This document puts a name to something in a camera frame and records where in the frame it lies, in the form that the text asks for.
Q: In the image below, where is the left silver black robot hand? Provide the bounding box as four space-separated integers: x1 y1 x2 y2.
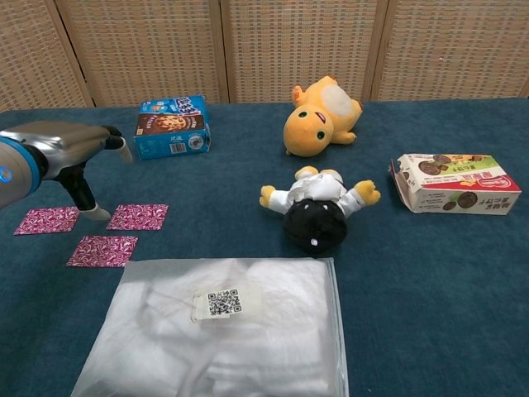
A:
0 121 134 222

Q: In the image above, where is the pink patterned card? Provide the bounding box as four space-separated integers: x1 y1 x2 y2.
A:
13 206 80 236
66 235 139 268
106 203 169 232

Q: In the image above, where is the blue chocolate cookie box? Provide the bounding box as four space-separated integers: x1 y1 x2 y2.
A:
132 94 212 161

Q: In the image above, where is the yellow plush animal toy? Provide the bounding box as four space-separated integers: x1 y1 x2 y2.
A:
283 74 365 158

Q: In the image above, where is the woven rattan folding screen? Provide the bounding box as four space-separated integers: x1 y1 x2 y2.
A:
0 0 529 112

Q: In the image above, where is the clear bag with white cloth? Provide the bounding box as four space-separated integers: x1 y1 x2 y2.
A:
69 256 350 397

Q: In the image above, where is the black white plush toy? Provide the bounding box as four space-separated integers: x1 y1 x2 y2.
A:
259 165 382 256

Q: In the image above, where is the blue felt table cover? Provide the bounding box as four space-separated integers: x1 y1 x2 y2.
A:
0 97 529 397

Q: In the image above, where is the white red biscuit box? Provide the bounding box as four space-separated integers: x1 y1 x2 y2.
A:
388 153 522 216

